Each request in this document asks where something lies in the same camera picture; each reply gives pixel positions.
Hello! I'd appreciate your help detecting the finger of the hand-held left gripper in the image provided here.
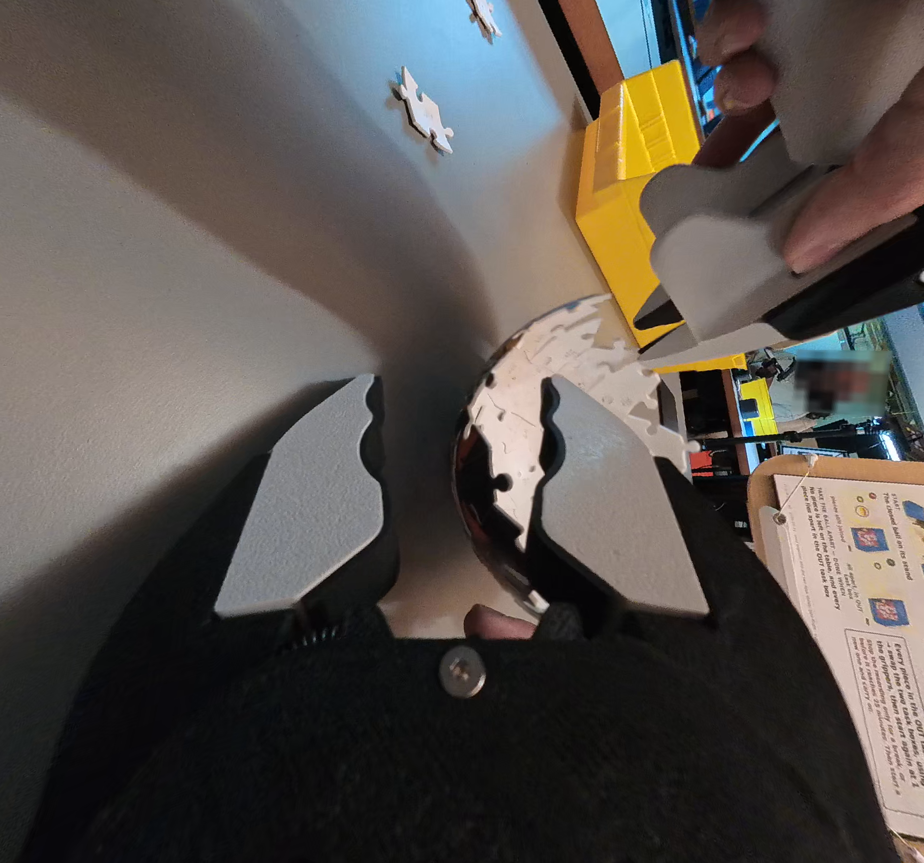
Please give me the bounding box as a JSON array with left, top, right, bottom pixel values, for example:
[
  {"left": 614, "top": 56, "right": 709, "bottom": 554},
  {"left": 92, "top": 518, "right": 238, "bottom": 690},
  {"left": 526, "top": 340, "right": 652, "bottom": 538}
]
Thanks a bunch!
[
  {"left": 634, "top": 323, "right": 796, "bottom": 369},
  {"left": 632, "top": 287, "right": 685, "bottom": 333}
]

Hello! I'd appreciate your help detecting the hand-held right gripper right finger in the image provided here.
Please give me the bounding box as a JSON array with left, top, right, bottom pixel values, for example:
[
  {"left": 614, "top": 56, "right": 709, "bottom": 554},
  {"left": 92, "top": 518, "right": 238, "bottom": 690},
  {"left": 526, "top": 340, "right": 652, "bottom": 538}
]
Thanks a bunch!
[{"left": 526, "top": 374, "right": 712, "bottom": 622}]

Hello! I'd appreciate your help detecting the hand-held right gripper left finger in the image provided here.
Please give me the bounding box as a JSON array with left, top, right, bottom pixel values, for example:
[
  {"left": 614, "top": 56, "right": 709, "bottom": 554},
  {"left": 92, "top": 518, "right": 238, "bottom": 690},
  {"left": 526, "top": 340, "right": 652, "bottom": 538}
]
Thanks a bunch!
[{"left": 214, "top": 372, "right": 400, "bottom": 622}]

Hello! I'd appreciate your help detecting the colourful cartoon puzzle ball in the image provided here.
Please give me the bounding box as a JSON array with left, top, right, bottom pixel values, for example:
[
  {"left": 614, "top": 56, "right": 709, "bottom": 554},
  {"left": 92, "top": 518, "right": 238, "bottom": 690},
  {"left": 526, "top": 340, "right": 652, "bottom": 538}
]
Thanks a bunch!
[{"left": 451, "top": 293, "right": 701, "bottom": 615}]

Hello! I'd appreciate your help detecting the loose white puzzle piece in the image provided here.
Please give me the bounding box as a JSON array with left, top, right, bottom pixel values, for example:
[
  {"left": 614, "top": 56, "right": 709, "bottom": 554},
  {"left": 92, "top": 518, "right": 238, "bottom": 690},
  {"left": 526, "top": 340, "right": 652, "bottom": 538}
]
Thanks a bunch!
[
  {"left": 464, "top": 0, "right": 504, "bottom": 42},
  {"left": 390, "top": 65, "right": 456, "bottom": 156}
]

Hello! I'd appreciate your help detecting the person's left hand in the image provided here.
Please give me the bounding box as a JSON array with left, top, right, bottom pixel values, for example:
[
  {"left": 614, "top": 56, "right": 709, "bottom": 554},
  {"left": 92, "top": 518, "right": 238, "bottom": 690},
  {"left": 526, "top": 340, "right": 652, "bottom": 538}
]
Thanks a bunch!
[{"left": 693, "top": 0, "right": 924, "bottom": 277}]

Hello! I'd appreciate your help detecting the person's right hand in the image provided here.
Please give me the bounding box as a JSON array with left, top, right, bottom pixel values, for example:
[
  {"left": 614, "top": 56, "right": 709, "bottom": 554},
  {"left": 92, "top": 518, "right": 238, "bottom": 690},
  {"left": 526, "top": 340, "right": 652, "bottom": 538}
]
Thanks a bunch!
[{"left": 464, "top": 605, "right": 539, "bottom": 640}]

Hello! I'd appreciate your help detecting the yellow plastic bin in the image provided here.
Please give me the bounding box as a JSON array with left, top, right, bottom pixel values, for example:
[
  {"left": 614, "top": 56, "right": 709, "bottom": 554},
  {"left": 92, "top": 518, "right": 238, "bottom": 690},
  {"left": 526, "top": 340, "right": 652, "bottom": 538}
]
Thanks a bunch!
[{"left": 575, "top": 58, "right": 749, "bottom": 374}]

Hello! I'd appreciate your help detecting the brown cardboard board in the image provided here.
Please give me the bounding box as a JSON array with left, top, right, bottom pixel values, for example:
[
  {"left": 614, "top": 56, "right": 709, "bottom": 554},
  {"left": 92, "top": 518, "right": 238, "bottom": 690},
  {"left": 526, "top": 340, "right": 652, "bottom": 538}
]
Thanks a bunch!
[{"left": 745, "top": 455, "right": 924, "bottom": 850}]

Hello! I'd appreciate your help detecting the white printed task card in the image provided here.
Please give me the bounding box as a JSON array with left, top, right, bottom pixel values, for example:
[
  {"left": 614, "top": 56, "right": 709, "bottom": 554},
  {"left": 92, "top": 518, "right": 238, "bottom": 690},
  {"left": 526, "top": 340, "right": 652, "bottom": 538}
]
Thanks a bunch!
[{"left": 772, "top": 473, "right": 924, "bottom": 838}]

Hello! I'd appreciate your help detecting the brown wooden post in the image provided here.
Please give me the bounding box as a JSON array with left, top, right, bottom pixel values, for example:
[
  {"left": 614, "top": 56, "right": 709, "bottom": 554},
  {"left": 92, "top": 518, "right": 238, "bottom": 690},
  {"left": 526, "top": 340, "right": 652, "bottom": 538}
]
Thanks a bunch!
[{"left": 530, "top": 0, "right": 628, "bottom": 99}]

